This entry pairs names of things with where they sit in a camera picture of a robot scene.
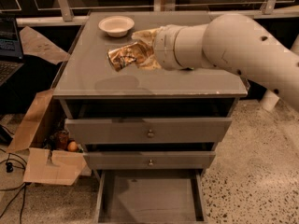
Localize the grey middle drawer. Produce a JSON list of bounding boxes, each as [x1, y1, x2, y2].
[[84, 151, 216, 170]]

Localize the open cardboard box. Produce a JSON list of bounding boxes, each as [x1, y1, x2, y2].
[[7, 89, 92, 186]]

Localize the white diagonal pole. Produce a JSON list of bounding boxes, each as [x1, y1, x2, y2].
[[260, 35, 299, 112]]

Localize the grey bottom drawer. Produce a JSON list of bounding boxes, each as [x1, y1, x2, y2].
[[94, 170, 208, 224]]

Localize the metal railing frame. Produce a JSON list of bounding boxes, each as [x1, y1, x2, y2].
[[0, 0, 299, 28]]

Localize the grey drawer cabinet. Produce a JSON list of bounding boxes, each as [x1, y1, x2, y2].
[[51, 10, 250, 179]]

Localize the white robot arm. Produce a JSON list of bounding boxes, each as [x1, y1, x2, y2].
[[132, 14, 299, 111]]

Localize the orange fruit in box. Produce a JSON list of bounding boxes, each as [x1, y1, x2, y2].
[[67, 141, 78, 152]]

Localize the dark red jar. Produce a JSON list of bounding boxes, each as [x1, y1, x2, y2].
[[56, 130, 69, 150]]

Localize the grey drawer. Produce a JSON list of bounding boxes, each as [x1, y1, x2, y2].
[[94, 170, 208, 224], [65, 118, 232, 145], [84, 151, 216, 170]]

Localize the black laptop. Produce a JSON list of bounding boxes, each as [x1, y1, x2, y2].
[[0, 14, 23, 86]]

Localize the green chip bag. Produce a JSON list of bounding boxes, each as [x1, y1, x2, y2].
[[181, 67, 194, 71]]

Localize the orange soda can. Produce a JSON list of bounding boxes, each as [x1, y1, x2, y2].
[[107, 41, 153, 72]]

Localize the brown cardboard sheet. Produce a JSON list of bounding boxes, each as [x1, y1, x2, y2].
[[20, 26, 70, 64]]

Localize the black floor cables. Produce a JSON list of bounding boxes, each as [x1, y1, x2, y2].
[[0, 124, 32, 224]]

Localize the grey top drawer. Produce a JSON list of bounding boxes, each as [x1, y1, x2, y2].
[[65, 118, 232, 145]]

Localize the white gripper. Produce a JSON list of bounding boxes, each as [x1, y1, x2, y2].
[[132, 25, 182, 70]]

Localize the white paper bowl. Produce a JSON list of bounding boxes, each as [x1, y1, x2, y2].
[[98, 16, 135, 37]]

